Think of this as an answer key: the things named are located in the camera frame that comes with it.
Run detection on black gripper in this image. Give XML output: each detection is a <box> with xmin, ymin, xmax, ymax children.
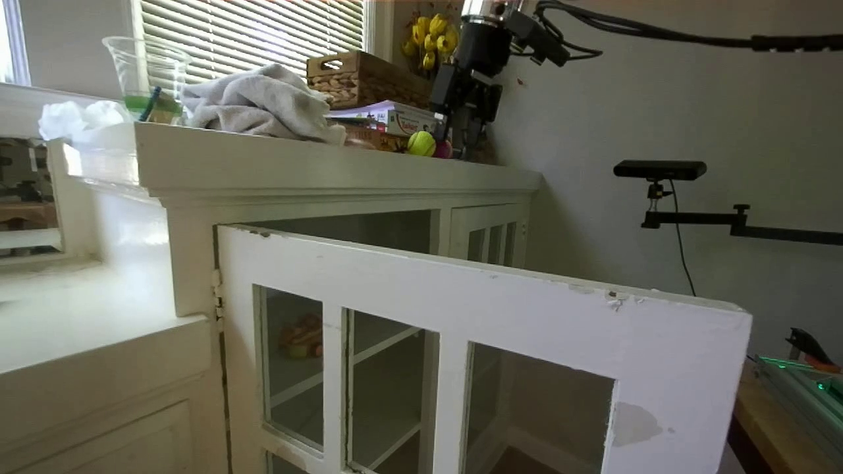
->
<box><xmin>426</xmin><ymin>62</ymin><xmax>506</xmax><ymax>160</ymax></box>

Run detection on yellow ball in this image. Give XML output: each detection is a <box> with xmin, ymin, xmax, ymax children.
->
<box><xmin>404</xmin><ymin>127</ymin><xmax>440</xmax><ymax>160</ymax></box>

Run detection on white purple book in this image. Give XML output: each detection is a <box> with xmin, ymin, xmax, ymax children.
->
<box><xmin>324</xmin><ymin>98</ymin><xmax>452</xmax><ymax>141</ymax></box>

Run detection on red patterned book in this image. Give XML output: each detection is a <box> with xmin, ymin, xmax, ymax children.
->
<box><xmin>339</xmin><ymin>121</ymin><xmax>412</xmax><ymax>155</ymax></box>

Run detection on yellow artificial flowers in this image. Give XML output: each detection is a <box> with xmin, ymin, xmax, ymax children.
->
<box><xmin>401</xmin><ymin>10</ymin><xmax>462</xmax><ymax>73</ymax></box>

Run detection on woven wicker basket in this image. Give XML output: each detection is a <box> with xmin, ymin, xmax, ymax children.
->
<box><xmin>302</xmin><ymin>51</ymin><xmax>433</xmax><ymax>112</ymax></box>

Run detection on white wooden cabinet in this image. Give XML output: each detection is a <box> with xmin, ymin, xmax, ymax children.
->
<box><xmin>132</xmin><ymin>121</ymin><xmax>545</xmax><ymax>474</ymax></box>

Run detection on white glass-paned cabinet door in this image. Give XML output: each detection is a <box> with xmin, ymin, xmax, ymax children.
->
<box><xmin>212</xmin><ymin>223</ymin><xmax>756</xmax><ymax>474</ymax></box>

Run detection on grey crumpled towel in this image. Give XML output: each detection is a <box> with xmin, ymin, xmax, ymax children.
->
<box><xmin>178</xmin><ymin>62</ymin><xmax>348</xmax><ymax>148</ymax></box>

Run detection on white window blinds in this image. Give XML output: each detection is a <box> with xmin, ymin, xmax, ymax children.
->
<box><xmin>136</xmin><ymin>0</ymin><xmax>368</xmax><ymax>90</ymax></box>

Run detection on orange item inside cabinet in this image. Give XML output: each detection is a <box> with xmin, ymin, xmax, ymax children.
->
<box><xmin>279</xmin><ymin>313</ymin><xmax>324</xmax><ymax>360</ymax></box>

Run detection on clear plastic cup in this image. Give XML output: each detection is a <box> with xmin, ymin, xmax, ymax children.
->
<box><xmin>100</xmin><ymin>35</ymin><xmax>192</xmax><ymax>125</ymax></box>

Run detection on white crumpled plastic bag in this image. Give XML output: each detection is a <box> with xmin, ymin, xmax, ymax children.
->
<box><xmin>37</xmin><ymin>98</ymin><xmax>136</xmax><ymax>146</ymax></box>

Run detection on black tool on table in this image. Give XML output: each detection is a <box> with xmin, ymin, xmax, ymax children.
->
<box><xmin>784</xmin><ymin>326</ymin><xmax>840</xmax><ymax>370</ymax></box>

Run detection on green translucent plastic item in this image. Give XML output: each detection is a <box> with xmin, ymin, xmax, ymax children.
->
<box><xmin>756</xmin><ymin>354</ymin><xmax>843</xmax><ymax>450</ymax></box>

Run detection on low white counter cabinet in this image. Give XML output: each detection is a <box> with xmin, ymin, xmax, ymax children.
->
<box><xmin>0</xmin><ymin>248</ymin><xmax>232</xmax><ymax>474</ymax></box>

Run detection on wooden side table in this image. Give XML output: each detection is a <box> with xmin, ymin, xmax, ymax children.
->
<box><xmin>725</xmin><ymin>358</ymin><xmax>843</xmax><ymax>474</ymax></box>

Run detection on black exterior camera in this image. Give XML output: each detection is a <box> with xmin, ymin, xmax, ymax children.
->
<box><xmin>611</xmin><ymin>158</ymin><xmax>709</xmax><ymax>184</ymax></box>

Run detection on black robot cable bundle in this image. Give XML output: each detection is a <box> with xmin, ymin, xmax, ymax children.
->
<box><xmin>534</xmin><ymin>0</ymin><xmax>843</xmax><ymax>56</ymax></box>

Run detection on black camera cable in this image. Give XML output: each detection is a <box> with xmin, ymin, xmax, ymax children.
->
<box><xmin>669</xmin><ymin>181</ymin><xmax>700</xmax><ymax>297</ymax></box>

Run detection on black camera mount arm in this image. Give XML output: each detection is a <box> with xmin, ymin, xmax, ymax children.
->
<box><xmin>636</xmin><ymin>180</ymin><xmax>843</xmax><ymax>248</ymax></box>

